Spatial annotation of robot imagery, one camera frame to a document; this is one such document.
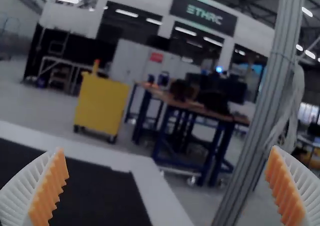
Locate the grey aluminium post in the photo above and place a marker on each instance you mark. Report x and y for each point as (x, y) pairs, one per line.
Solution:
(272, 86)

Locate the blue workbench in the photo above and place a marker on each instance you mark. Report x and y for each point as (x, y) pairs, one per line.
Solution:
(220, 148)

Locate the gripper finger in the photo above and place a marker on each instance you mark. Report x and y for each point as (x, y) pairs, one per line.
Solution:
(22, 196)
(302, 196)

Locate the dark wall sign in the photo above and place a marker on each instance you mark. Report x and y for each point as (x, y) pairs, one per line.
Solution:
(200, 11)

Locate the yellow wheeled cart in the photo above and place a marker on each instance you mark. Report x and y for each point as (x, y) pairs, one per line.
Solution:
(100, 106)

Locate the grey metal cabinet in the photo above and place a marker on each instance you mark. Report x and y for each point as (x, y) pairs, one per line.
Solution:
(140, 61)

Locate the black partition wall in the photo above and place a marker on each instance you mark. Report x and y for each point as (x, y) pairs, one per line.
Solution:
(75, 43)

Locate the black mat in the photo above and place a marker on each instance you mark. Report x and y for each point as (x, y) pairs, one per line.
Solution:
(100, 198)

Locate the grey metal table frame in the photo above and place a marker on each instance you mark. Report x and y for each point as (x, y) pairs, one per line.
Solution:
(57, 58)

